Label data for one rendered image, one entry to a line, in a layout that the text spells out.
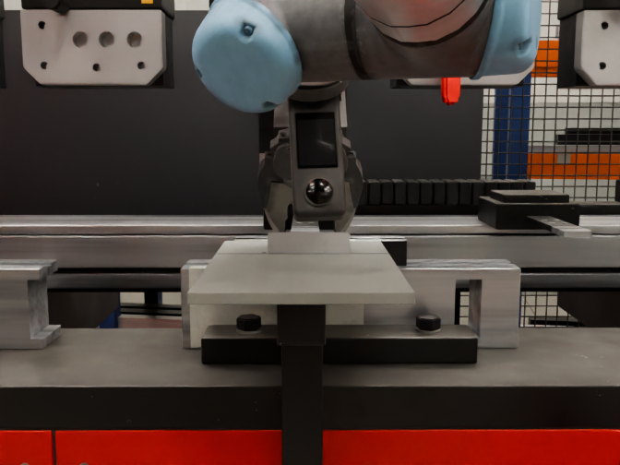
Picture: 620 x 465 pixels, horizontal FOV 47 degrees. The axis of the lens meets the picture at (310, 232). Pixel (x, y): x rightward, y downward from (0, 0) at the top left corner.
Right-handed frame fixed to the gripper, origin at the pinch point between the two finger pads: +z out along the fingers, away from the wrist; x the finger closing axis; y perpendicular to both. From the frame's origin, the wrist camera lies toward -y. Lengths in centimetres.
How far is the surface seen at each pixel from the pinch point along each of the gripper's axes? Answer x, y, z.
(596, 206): -49, 33, 30
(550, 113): -161, 320, 239
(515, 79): -22.2, 12.0, -11.3
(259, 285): 4.2, -15.6, -10.9
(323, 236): -1.4, -2.9, -2.6
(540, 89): -154, 330, 228
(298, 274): 1.1, -12.2, -8.0
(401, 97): -17, 54, 23
